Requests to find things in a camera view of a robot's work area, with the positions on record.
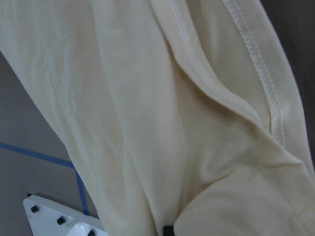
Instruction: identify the cream long-sleeve graphic shirt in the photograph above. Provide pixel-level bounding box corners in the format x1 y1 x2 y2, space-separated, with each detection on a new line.
0 0 315 236

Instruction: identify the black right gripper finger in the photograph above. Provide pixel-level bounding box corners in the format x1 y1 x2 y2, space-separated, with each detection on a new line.
162 226 174 236

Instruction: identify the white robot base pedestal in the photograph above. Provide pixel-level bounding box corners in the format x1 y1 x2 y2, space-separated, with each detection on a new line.
23 195 108 236

